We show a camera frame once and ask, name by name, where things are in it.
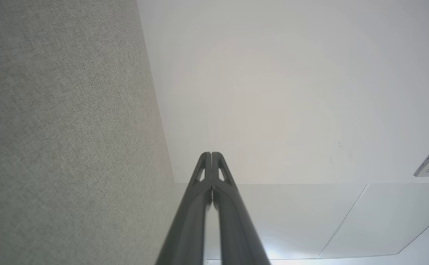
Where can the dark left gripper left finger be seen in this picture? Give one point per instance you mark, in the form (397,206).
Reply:
(192,221)

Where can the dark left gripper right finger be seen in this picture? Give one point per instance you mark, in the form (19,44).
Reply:
(236,228)

